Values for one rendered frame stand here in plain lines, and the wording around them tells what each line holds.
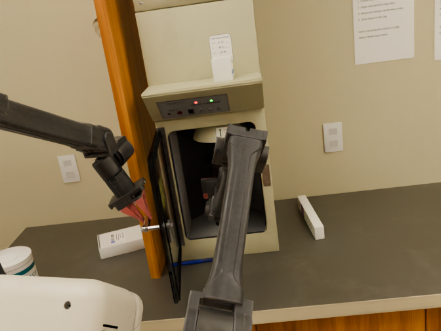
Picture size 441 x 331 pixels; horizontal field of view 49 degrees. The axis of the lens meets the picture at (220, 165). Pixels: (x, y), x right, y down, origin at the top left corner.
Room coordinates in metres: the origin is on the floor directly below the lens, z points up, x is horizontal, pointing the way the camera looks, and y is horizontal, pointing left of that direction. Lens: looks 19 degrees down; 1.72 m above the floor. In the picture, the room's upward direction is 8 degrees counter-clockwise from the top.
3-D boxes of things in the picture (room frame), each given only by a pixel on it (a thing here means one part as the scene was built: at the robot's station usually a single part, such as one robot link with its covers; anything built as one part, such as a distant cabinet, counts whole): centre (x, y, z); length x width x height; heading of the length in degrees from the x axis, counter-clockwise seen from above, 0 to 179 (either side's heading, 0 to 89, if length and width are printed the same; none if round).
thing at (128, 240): (1.56, 0.38, 0.96); 0.16 x 0.12 x 0.04; 104
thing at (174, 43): (1.51, 0.00, 1.33); 0.32 x 0.25 x 0.77; 85
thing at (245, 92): (1.33, 0.02, 1.46); 0.32 x 0.12 x 0.10; 85
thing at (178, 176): (1.51, 0.00, 1.19); 0.26 x 0.24 x 0.35; 85
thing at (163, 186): (1.23, 0.16, 1.19); 0.30 x 0.01 x 0.40; 0
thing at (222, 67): (1.32, -0.04, 1.54); 0.05 x 0.05 x 0.06; 81
